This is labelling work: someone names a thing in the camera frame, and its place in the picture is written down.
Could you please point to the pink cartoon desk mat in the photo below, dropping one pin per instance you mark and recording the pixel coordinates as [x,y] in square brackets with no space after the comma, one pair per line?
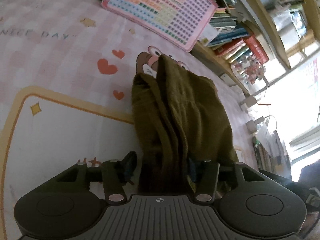
[67,68]

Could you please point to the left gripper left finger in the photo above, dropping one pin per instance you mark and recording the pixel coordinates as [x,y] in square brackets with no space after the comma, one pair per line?
[116,174]

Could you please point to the white card box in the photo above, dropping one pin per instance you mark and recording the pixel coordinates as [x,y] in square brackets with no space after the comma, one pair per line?
[207,35]

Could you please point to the brown corduroy garment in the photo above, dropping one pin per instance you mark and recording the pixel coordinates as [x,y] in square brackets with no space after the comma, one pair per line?
[180,123]

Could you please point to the colourful crystal tree ornament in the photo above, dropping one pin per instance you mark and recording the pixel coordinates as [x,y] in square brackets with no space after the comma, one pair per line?
[248,70]

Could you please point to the pink learning tablet toy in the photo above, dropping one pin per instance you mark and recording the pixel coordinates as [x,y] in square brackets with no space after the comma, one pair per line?
[179,21]

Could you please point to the white charger plug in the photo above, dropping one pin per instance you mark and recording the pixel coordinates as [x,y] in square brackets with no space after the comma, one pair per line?
[247,103]

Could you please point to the row of blue books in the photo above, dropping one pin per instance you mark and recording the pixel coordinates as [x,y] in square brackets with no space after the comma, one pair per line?
[230,27]

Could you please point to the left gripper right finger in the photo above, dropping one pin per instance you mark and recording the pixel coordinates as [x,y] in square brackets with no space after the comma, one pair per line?
[204,175]

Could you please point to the red thick dictionary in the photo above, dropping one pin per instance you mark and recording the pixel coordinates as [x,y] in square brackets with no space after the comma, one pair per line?
[257,49]

